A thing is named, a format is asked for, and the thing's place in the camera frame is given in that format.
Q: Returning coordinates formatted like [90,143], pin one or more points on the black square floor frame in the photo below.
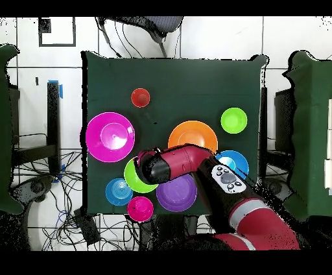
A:
[57,45]

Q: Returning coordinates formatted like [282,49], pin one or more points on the large blue bowl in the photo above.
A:
[240,159]

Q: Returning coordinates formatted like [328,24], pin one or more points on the blue floor tape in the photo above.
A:
[61,90]

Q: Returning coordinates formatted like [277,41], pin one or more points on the purple bowl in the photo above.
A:
[177,194]

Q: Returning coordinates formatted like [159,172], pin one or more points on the grey mesh office chair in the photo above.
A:
[166,23]

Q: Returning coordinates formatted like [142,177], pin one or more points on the black power strip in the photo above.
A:
[88,228]

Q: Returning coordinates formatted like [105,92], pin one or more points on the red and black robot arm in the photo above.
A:
[186,158]

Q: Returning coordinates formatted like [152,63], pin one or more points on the large pink bowl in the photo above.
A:
[110,137]

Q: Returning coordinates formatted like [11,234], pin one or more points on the large orange bowl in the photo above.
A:
[193,132]

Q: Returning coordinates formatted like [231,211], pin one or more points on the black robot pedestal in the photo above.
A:
[166,233]

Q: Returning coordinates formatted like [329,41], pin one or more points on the small blue bowl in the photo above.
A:
[119,192]

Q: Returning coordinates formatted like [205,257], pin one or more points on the orange-red plastic cup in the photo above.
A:
[140,97]

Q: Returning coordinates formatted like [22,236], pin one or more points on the dark green tablecloth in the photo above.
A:
[181,77]

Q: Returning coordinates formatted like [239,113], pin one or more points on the medium green bowl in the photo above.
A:
[132,179]

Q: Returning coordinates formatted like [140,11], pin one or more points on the small green bowl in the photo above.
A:
[234,120]

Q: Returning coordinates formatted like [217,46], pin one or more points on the small crimson bowl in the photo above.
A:
[140,208]

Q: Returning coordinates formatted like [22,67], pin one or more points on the green cloth side table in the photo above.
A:
[5,129]
[311,129]

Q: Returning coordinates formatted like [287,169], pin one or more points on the black metal stand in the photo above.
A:
[282,116]
[53,116]

